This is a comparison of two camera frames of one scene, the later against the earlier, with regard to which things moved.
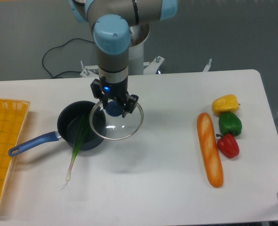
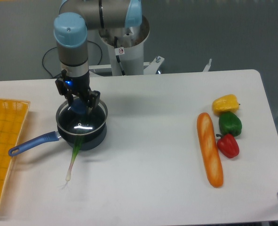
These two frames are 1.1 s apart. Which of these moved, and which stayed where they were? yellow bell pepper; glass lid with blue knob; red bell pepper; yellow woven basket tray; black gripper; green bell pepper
Moved: black gripper; glass lid with blue knob
Stayed: red bell pepper; green bell pepper; yellow bell pepper; yellow woven basket tray
